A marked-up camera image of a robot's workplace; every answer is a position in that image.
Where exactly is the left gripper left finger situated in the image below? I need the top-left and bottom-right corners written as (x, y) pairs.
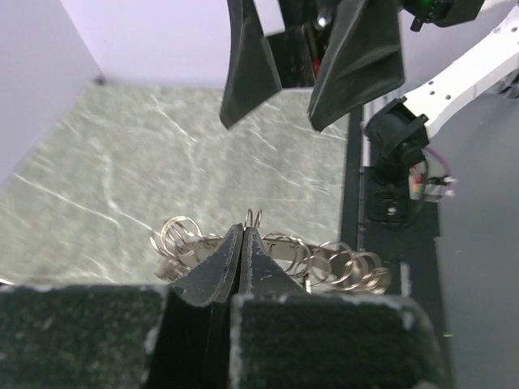
top-left (1, 224), bottom-right (243, 388)

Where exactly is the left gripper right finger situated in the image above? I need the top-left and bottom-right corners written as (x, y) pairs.
top-left (229, 228), bottom-right (450, 388)

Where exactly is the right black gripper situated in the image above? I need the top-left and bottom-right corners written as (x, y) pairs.
top-left (219, 0), bottom-right (405, 131)

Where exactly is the large silver keyring with rings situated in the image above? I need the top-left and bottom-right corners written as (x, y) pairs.
top-left (149, 216), bottom-right (391, 295)

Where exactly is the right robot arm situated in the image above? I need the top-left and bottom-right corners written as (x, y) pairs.
top-left (220, 1), bottom-right (518, 167)

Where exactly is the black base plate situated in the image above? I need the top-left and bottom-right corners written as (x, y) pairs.
top-left (341, 99), bottom-right (450, 363)

